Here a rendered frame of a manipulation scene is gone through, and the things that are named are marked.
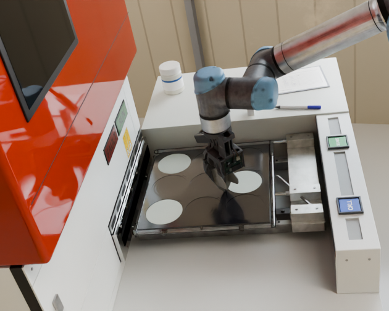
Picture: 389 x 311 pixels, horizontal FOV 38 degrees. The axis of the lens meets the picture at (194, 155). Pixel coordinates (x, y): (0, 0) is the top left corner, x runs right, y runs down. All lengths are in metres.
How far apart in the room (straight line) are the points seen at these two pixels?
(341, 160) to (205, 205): 0.37
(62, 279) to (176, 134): 0.74
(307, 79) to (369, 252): 0.76
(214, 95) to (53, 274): 0.54
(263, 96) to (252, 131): 0.45
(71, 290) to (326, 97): 0.98
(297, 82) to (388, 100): 1.51
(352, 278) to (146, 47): 2.42
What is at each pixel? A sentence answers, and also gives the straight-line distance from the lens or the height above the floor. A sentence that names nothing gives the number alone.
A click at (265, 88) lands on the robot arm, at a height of 1.24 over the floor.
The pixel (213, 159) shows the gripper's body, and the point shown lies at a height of 1.04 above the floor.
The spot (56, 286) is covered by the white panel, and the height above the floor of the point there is 1.10.
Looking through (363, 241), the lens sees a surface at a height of 0.96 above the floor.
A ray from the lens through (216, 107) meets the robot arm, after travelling 1.32.
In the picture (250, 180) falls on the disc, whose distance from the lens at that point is 1.55.
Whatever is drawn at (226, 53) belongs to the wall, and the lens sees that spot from 3.31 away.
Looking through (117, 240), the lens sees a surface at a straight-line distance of 1.43.
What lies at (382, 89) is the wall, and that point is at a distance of 3.27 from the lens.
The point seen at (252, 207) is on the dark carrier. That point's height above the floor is 0.90.
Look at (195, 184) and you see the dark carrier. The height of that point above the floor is 0.90.
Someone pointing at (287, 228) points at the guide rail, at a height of 0.84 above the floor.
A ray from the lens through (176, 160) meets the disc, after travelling 1.68.
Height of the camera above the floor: 1.86
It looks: 35 degrees down
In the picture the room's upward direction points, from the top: 12 degrees counter-clockwise
